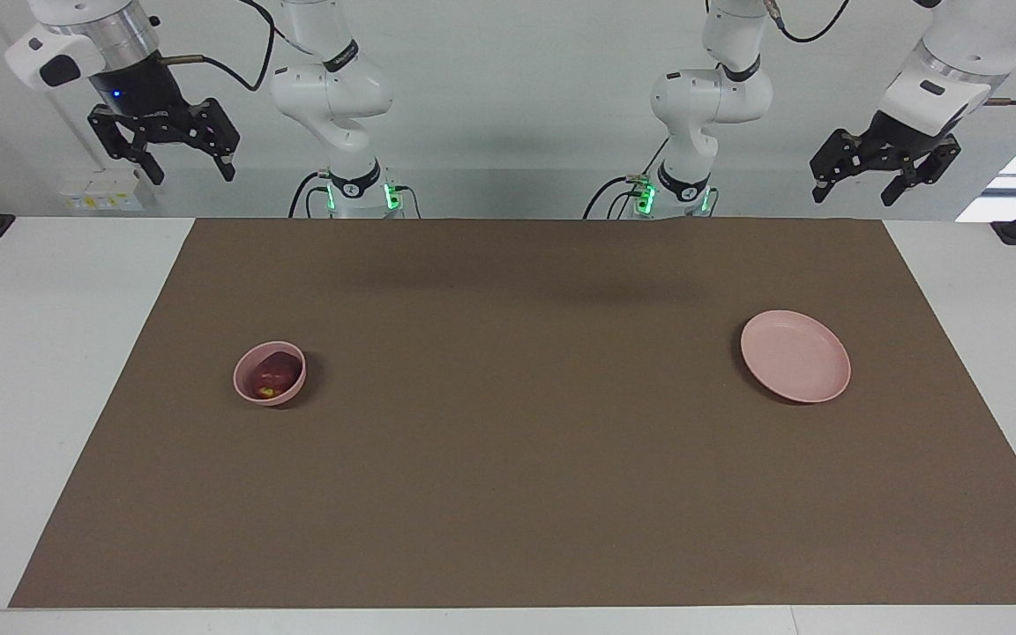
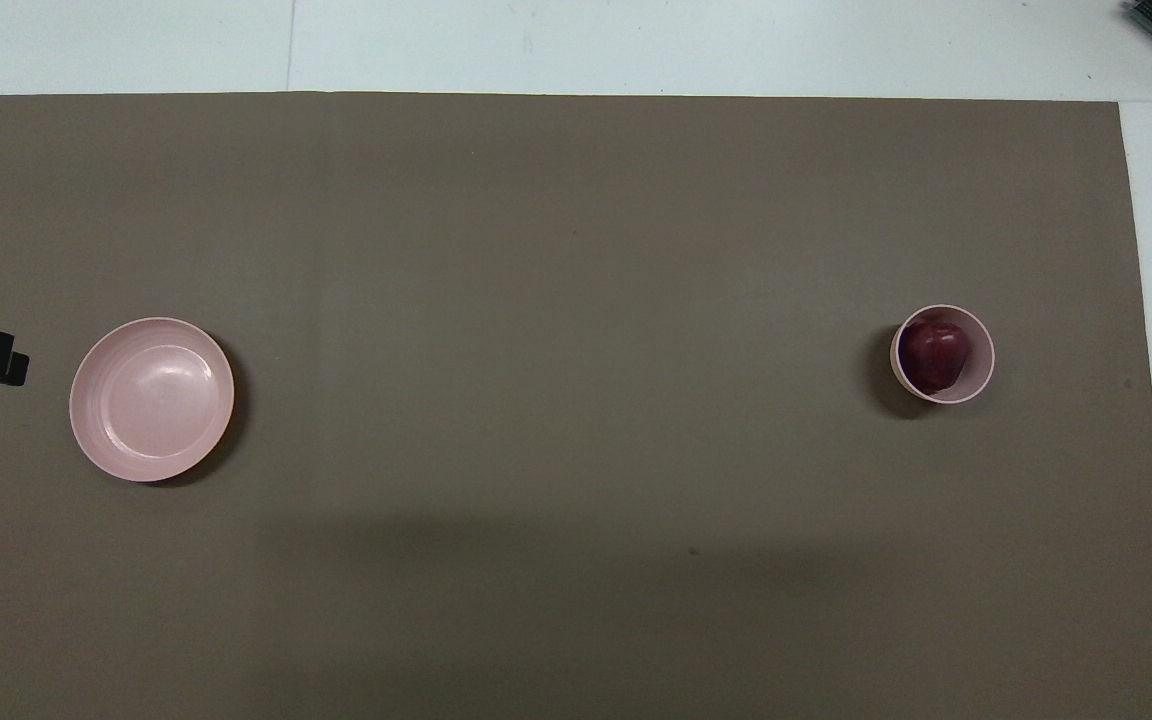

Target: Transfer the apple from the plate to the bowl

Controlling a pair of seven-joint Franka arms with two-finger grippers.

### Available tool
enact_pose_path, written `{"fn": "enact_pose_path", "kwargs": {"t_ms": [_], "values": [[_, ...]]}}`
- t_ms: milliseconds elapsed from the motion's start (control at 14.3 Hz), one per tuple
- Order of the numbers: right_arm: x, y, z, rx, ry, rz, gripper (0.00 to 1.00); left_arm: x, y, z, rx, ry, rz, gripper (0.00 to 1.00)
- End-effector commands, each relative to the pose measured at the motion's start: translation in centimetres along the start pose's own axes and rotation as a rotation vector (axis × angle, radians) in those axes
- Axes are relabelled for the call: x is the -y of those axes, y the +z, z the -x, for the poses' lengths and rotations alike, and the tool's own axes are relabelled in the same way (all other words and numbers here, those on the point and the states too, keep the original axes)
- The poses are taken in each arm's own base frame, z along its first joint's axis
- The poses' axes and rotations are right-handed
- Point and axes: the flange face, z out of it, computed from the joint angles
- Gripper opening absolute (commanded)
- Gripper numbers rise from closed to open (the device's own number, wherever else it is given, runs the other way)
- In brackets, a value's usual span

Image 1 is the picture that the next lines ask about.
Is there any brown table mat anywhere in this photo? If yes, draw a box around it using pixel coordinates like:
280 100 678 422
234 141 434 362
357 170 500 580
10 218 1016 609

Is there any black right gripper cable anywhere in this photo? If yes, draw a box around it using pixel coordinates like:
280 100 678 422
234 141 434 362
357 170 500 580
160 0 276 92

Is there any black arm base cable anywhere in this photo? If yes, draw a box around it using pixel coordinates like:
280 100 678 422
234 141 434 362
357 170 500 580
288 170 332 219
583 175 650 220

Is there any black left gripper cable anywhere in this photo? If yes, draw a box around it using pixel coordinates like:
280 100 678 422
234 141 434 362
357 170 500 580
764 0 1016 107

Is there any pink bowl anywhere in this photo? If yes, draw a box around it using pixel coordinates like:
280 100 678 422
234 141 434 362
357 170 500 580
233 340 308 407

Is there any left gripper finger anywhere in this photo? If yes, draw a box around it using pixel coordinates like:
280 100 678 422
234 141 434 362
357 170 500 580
881 141 960 208
810 128 875 204

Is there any dark red apple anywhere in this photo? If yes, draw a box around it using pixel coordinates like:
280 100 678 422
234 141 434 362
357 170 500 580
250 351 302 398

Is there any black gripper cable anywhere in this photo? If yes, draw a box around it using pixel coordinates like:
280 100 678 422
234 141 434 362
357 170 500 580
764 0 1016 107
160 0 276 92

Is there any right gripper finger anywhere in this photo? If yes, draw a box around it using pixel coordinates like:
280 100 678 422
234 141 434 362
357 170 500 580
87 106 165 186
182 97 241 183

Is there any pink plate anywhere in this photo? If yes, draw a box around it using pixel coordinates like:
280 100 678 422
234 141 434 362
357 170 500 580
740 310 852 404

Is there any white wall socket box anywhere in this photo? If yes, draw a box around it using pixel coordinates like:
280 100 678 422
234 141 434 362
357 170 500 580
61 169 146 213

